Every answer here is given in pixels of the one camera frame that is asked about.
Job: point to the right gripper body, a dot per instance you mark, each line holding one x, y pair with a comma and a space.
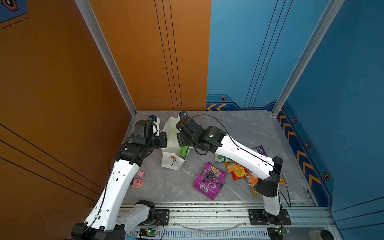
183, 141

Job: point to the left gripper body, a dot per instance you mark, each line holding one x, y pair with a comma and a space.
158, 142

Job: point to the green snack bag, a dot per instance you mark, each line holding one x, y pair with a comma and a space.
184, 152

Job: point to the white paper bag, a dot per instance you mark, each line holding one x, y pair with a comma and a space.
170, 157

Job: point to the magenta grape snack bag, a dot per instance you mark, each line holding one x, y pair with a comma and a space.
210, 181

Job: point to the orange white snack bag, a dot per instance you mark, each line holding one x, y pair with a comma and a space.
253, 180

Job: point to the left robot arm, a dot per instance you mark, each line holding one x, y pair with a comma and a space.
103, 223

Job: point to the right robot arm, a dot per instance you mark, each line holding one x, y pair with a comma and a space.
218, 141

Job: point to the green white snack packet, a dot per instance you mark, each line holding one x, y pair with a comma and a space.
221, 159

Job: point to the small pink block toy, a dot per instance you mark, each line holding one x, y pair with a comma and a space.
141, 174

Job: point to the pink pig toy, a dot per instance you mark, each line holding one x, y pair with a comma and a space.
137, 183

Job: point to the red yellow snack packet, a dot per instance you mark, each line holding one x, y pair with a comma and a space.
236, 170

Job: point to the purple snack packet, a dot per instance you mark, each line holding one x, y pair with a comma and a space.
261, 150

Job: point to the green circuit board left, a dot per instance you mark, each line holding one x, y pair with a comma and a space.
148, 233

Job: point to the green circuit board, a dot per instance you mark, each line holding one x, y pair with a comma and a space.
277, 234
148, 233

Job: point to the small orange snack packet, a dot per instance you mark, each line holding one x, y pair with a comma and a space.
282, 181

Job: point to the green circuit board right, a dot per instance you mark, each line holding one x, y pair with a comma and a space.
277, 234

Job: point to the black round knob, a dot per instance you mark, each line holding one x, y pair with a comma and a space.
326, 235

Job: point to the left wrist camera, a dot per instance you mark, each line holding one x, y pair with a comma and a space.
155, 120

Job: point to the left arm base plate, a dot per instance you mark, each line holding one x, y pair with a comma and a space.
159, 216

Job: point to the aluminium frame rail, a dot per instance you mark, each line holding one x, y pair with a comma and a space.
230, 221

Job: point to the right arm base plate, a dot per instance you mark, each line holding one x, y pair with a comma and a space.
260, 217

